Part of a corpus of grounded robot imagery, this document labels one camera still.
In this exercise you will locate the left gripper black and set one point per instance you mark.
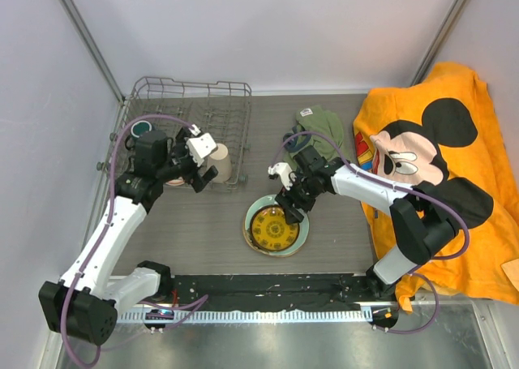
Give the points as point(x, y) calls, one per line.
point(197, 182)

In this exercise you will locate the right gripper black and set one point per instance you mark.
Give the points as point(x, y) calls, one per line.
point(288, 198)

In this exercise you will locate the green flower plate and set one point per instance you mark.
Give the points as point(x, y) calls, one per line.
point(266, 201)

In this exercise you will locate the beige tumbler cup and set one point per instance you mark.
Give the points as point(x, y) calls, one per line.
point(220, 159)

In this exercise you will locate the yellow patterned small plate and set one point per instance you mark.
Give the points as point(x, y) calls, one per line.
point(269, 230)

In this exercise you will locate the cream bird plate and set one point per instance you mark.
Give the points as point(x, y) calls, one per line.
point(299, 243)

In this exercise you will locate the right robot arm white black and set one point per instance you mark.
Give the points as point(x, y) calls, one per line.
point(422, 224)

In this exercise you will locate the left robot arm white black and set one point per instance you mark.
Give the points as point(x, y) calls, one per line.
point(83, 304)

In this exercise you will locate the white orange patterned bowl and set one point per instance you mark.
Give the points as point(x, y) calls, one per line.
point(176, 182)

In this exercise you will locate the dark green mug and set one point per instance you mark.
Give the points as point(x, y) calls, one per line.
point(137, 130)

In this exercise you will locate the green shirt with blue trim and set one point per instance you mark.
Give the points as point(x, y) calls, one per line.
point(322, 121)

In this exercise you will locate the orange Mickey Mouse towel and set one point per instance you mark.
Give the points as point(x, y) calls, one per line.
point(445, 131)

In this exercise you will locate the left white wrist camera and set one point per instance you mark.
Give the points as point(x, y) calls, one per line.
point(201, 147)

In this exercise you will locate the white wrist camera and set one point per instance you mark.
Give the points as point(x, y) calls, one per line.
point(201, 147)
point(284, 172)

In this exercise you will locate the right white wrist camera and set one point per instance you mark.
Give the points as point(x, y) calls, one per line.
point(284, 172)

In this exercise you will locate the grey wire dish rack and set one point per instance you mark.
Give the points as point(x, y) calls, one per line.
point(221, 109)

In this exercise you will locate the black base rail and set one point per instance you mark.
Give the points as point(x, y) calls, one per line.
point(273, 292)

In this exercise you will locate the white slotted cable duct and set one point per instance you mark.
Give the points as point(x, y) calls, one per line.
point(144, 315)

